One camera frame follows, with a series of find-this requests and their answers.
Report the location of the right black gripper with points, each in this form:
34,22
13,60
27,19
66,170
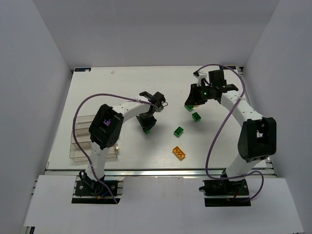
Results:
193,92

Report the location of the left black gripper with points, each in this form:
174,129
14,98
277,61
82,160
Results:
146,121

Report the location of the purple lego brick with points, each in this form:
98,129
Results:
107,122

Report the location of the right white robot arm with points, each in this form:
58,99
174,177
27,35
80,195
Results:
257,139

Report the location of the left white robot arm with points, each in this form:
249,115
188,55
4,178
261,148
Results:
106,127

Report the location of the green lego brick beside yellow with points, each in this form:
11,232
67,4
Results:
189,107

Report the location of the orange flat lego brick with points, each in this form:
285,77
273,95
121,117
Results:
178,153

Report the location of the right blue corner label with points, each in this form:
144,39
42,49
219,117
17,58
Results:
227,67

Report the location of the blue corner label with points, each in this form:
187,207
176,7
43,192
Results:
227,67
83,69

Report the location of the clear container far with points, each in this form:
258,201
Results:
83,122

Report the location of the clear container near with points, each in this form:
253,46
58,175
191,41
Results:
76,155

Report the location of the left blue corner label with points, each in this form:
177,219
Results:
83,69

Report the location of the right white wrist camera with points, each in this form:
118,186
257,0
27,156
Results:
201,78

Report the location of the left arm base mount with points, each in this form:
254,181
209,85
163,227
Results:
88,191

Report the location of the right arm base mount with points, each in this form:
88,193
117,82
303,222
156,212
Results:
225,193

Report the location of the aluminium table front rail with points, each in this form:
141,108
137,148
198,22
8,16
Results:
75,172

